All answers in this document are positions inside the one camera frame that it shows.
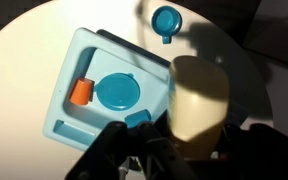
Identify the light blue toy sink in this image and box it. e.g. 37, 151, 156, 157
42, 27, 172, 153

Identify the orange plastic cup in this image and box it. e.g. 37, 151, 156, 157
69, 78, 96, 107

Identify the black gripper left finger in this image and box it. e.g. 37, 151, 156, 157
65, 111, 192, 180

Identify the blue mug with handle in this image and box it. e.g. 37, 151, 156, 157
151, 5, 183, 45

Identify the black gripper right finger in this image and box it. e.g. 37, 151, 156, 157
217, 122, 288, 180

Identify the small blue plastic cup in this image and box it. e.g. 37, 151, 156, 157
124, 108, 153, 130

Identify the blue plastic plate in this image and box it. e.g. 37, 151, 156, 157
93, 72, 142, 112

